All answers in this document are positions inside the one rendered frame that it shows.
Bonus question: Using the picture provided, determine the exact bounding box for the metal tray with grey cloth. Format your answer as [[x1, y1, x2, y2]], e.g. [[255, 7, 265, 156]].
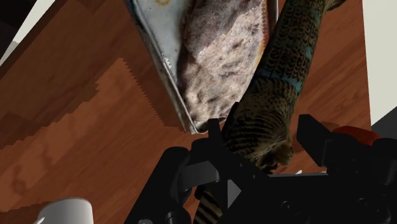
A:
[[123, 0, 279, 135]]

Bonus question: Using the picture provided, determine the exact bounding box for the white cup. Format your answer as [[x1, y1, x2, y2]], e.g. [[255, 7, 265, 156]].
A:
[[33, 197, 94, 224]]

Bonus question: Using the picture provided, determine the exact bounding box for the red round object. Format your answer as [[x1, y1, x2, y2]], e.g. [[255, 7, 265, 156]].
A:
[[332, 125, 382, 146]]

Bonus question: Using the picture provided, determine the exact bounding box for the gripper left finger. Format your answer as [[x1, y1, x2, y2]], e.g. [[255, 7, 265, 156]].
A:
[[123, 118, 267, 224]]

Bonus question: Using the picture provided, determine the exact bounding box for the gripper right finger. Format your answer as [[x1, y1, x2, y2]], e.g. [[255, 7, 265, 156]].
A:
[[296, 114, 397, 224]]

